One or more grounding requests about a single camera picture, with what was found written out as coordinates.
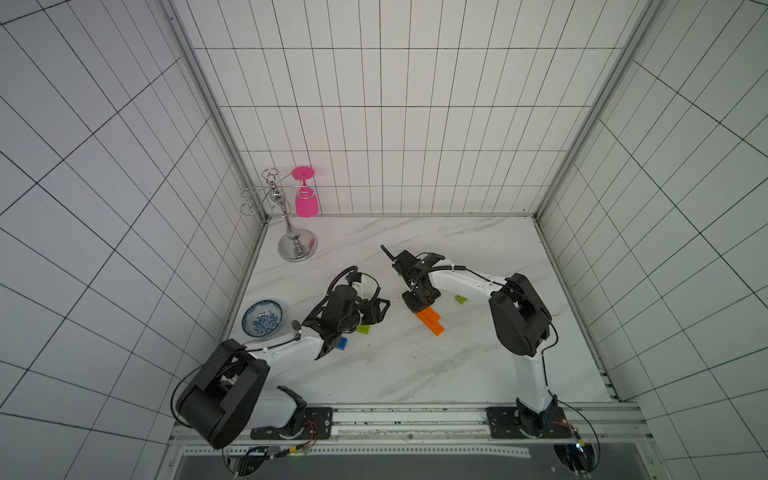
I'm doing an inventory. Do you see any orange lego brick bottom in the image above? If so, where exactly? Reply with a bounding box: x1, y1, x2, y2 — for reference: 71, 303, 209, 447
426, 322, 444, 336

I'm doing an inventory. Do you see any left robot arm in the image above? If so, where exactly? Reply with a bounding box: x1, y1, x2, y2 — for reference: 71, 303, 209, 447
170, 282, 391, 449

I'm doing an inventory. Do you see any orange lego brick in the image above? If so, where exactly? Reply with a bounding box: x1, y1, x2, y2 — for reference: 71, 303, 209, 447
417, 308, 441, 328
416, 307, 441, 323
426, 322, 444, 336

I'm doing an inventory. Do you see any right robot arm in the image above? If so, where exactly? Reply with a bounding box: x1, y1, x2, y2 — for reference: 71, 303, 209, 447
388, 250, 560, 438

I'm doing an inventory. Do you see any pink plastic wine glass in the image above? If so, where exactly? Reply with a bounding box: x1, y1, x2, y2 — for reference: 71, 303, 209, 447
292, 166, 320, 218

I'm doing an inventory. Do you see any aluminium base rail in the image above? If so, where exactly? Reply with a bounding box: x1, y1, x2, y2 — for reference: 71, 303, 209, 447
239, 401, 652, 448

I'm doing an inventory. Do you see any blue patterned bowl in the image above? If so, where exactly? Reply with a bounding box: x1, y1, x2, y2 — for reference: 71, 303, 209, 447
241, 300, 283, 338

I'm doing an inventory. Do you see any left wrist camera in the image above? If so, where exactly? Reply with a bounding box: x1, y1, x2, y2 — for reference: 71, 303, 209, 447
345, 270, 378, 299

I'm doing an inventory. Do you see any chrome glass holder stand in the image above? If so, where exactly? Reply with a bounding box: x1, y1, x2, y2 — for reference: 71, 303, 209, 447
240, 168, 318, 262

